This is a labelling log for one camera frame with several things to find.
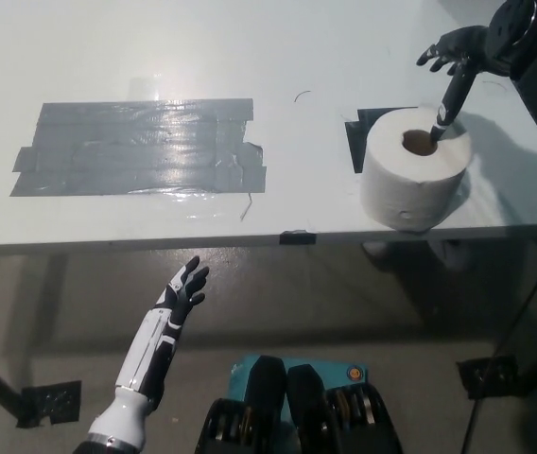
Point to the black tape square patch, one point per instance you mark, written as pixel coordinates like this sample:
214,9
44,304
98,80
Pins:
358,151

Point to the black and teal robot torso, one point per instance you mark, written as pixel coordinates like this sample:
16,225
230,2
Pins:
268,402

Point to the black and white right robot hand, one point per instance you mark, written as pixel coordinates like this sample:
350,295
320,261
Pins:
462,45

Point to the grey shoe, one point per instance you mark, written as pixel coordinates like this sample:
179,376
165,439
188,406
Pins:
377,253
450,255

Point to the white toilet paper roll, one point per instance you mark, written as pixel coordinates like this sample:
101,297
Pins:
391,198

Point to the grey duct tape patch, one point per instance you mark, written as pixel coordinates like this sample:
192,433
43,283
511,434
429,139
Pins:
131,151

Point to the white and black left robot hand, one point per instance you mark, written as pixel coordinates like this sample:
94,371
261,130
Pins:
148,354

